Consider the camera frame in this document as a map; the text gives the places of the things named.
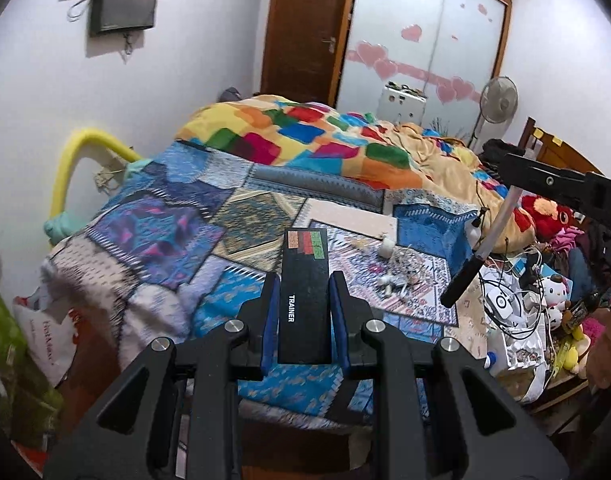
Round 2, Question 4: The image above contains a black calibration trainer block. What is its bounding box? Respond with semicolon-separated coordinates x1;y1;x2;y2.
278;228;331;365

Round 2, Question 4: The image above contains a white bandage tape roll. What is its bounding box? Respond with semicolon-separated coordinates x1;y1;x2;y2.
377;236;397;260

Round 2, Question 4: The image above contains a wooden chair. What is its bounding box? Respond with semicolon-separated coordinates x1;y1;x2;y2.
518;117;601;174

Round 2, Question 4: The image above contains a red plush toy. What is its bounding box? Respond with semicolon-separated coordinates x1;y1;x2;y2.
521;195;573;242

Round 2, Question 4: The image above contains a white standing fan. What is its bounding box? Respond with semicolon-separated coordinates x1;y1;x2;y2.
467;76;519;148

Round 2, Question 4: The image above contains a clear crumpled plastic wrapper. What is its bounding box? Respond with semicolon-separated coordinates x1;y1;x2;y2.
388;246;427;286

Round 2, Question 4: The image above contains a Hello Kitty plush toy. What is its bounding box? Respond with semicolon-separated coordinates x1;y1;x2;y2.
541;274;570;330

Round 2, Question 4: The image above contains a blue patchwork bedspread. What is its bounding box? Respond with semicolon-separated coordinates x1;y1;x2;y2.
39;140;492;434

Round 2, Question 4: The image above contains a white box on bed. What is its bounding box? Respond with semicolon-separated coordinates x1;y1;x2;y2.
376;81;427;126

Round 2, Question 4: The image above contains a white wardrobe with hearts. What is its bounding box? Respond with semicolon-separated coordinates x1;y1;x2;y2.
336;0;506;141

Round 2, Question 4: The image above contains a colourful checkered blanket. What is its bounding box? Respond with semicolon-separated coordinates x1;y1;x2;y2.
176;94;508;234

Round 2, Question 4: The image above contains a white HotMaxx plastic bag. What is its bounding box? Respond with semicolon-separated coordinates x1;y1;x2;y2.
12;295;78;387

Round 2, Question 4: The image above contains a green leaf pattern bag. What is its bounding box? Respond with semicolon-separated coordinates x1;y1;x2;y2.
0;296;63;452

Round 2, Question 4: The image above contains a brown wooden door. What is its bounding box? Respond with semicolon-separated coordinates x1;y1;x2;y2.
260;0;348;104

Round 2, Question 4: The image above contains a white round device with cables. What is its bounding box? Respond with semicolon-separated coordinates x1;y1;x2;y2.
479;266;546;370

